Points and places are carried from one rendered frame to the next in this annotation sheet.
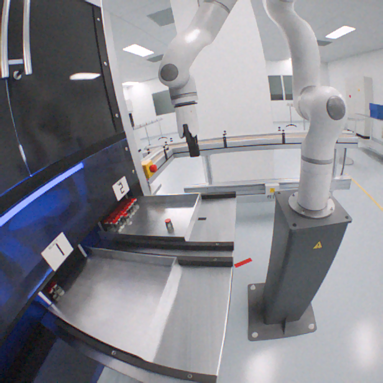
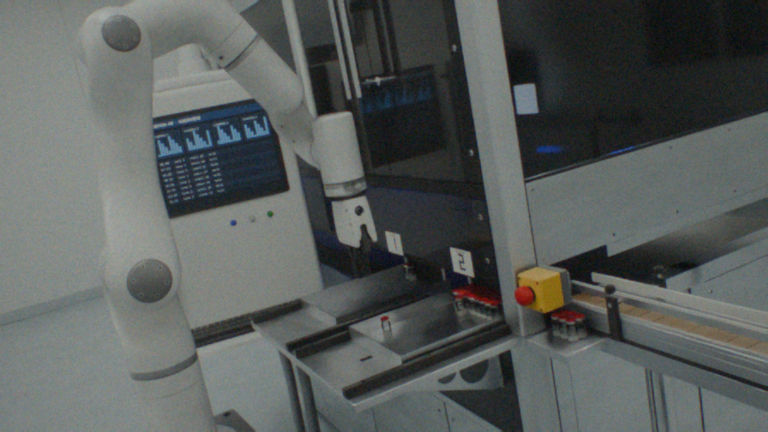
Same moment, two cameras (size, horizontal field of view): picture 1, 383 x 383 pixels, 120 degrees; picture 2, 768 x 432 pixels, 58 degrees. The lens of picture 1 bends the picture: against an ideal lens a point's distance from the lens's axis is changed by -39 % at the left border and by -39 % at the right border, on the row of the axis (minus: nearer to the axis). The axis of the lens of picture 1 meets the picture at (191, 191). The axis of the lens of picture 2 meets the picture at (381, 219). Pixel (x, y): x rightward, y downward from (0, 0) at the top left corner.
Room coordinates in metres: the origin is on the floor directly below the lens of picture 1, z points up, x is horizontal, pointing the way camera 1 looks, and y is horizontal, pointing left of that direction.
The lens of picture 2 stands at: (1.63, -0.93, 1.48)
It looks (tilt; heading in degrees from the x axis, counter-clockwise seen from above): 12 degrees down; 137
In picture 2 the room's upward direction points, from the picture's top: 11 degrees counter-clockwise
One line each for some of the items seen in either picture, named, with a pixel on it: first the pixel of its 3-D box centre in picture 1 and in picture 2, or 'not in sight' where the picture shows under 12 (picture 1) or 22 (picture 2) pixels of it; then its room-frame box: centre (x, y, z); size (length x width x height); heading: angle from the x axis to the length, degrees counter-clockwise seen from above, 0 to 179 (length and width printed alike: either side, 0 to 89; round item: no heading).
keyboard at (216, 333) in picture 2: not in sight; (251, 321); (-0.17, 0.13, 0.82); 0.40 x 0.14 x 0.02; 64
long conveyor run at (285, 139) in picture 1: (253, 138); not in sight; (1.35, -0.56, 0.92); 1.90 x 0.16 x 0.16; 72
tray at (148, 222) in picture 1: (150, 215); (438, 322); (0.58, 0.17, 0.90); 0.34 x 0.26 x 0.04; 72
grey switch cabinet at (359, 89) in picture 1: (359, 106); not in sight; (4.24, -6.14, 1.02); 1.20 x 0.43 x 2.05; 162
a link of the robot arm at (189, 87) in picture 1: (179, 74); (336, 147); (0.58, -0.03, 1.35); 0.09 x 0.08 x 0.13; 164
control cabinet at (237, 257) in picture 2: not in sight; (223, 195); (-0.35, 0.25, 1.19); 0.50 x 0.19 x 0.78; 64
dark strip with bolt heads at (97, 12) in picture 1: (110, 87); (462, 98); (0.71, 0.22, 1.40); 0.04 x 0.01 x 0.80; 162
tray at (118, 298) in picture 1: (103, 290); (374, 294); (0.26, 0.27, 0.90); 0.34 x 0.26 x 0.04; 72
